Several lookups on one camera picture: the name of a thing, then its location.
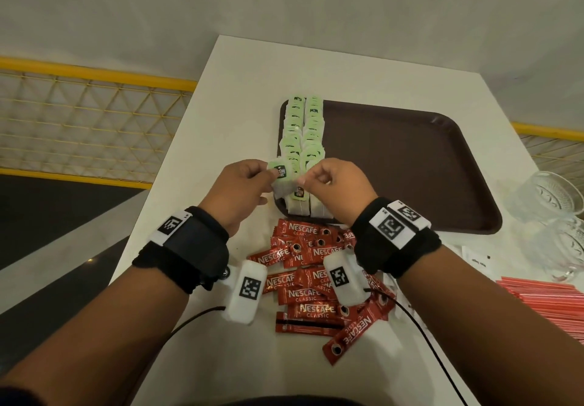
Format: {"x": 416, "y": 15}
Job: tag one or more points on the pile of red stirrer sticks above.
{"x": 547, "y": 305}

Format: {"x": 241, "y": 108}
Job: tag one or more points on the brown tray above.
{"x": 410, "y": 168}

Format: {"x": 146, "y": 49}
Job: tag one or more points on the person's right hand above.
{"x": 346, "y": 186}

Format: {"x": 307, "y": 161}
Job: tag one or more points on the black right wristband with markers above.
{"x": 397, "y": 241}

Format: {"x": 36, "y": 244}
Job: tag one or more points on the pile of white sugar sachets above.
{"x": 476, "y": 259}

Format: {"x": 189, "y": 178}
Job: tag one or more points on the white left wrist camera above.
{"x": 246, "y": 291}

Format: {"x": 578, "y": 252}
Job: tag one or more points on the green tagged tea bag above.
{"x": 282, "y": 175}

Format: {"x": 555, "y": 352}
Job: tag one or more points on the person's dark sleeve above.
{"x": 18, "y": 396}

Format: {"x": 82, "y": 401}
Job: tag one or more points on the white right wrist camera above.
{"x": 344, "y": 278}

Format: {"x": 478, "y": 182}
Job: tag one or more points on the person's left forearm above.
{"x": 86, "y": 346}

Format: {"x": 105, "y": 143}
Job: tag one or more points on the yellow mesh railing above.
{"x": 86, "y": 127}
{"x": 552, "y": 132}

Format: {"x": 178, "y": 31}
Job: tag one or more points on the black wristband with markers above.
{"x": 397, "y": 241}
{"x": 191, "y": 250}

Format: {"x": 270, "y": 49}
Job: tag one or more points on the black left wristband with markers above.
{"x": 191, "y": 250}

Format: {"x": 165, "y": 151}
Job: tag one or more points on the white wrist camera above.
{"x": 344, "y": 278}
{"x": 246, "y": 291}

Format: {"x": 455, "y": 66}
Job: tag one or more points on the person's right forearm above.
{"x": 492, "y": 342}

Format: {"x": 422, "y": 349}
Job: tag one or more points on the person's left hand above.
{"x": 237, "y": 195}

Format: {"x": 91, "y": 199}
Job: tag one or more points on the pile of red Nescafe sachets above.
{"x": 310, "y": 291}

